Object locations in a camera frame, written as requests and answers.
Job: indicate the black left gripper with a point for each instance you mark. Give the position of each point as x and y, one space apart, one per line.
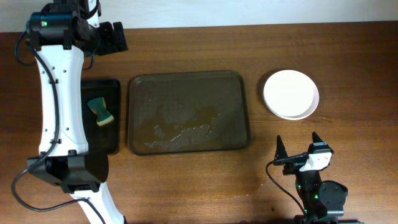
112 38

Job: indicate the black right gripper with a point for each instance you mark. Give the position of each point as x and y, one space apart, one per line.
294 159

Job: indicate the white sauce-stained plate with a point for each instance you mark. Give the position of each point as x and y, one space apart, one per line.
289 82

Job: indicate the yellow green scrub sponge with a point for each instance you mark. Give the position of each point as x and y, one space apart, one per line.
98 107

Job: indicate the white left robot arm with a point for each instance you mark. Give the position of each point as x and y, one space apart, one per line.
61 36

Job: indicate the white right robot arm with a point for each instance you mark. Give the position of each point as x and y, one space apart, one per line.
322 201

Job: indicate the clear wet plastic tray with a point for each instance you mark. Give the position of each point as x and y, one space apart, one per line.
177 113

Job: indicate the small black tray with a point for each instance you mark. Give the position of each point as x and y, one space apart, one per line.
102 138

